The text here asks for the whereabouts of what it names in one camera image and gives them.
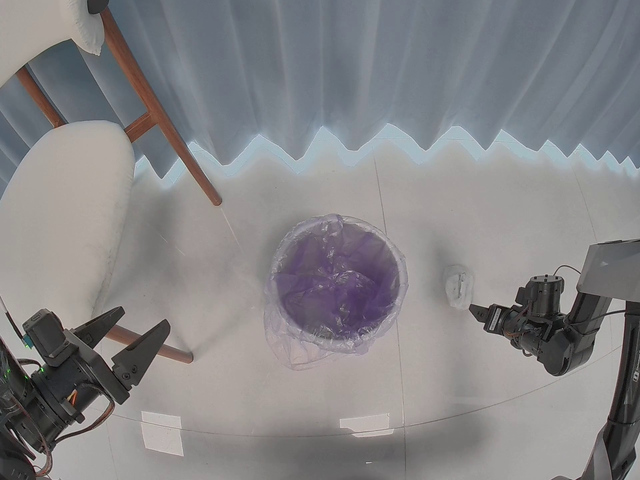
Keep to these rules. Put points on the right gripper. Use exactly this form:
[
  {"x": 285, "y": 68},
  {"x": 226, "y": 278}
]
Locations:
[{"x": 520, "y": 333}]

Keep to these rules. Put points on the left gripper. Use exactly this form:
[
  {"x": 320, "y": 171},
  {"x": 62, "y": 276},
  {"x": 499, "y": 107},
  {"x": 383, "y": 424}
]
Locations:
[{"x": 85, "y": 383}]

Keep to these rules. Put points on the purple plastic bag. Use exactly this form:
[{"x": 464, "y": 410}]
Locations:
[{"x": 330, "y": 288}]

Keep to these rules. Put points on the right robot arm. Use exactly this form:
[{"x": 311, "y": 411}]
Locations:
[{"x": 607, "y": 263}]

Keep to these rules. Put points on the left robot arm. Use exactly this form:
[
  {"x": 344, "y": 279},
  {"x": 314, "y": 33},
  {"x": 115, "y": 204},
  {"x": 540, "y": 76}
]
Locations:
[{"x": 30, "y": 428}]

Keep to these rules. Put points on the white trash bin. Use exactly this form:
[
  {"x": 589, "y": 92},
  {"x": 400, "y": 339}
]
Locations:
[{"x": 401, "y": 273}]

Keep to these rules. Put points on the crumpled white paper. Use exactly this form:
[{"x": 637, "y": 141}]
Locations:
[{"x": 459, "y": 288}]

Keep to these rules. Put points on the wooden chair with white cushions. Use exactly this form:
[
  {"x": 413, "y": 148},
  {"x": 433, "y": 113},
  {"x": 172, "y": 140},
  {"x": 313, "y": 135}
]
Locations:
[{"x": 65, "y": 193}]

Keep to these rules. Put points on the pale blue curtain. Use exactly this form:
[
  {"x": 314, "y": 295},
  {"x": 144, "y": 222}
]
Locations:
[{"x": 350, "y": 43}]

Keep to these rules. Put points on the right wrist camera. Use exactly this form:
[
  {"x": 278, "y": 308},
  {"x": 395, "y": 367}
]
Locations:
[{"x": 496, "y": 319}]

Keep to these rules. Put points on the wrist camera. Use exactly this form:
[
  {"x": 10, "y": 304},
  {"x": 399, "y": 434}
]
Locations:
[
  {"x": 45, "y": 330},
  {"x": 496, "y": 319}
]

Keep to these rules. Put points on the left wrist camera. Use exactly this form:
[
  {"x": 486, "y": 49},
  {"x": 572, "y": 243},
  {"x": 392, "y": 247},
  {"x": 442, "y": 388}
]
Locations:
[{"x": 45, "y": 330}]

